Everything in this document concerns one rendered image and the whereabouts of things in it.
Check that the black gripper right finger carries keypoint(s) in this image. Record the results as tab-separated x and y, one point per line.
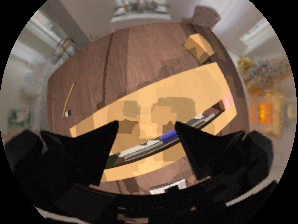
204	150

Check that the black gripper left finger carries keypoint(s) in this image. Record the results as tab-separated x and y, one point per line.
88	152

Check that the tan cube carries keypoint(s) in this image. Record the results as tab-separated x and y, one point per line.
200	47

